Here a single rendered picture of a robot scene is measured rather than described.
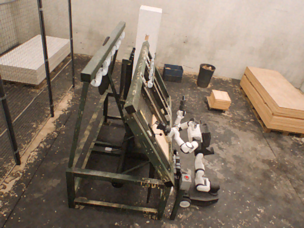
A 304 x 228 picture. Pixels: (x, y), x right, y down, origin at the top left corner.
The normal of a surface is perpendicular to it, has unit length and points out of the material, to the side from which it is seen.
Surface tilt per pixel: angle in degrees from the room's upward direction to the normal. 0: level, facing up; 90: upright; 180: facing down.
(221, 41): 90
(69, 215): 0
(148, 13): 90
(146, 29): 90
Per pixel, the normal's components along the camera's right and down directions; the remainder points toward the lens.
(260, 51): -0.04, 0.56
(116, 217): 0.15, -0.82
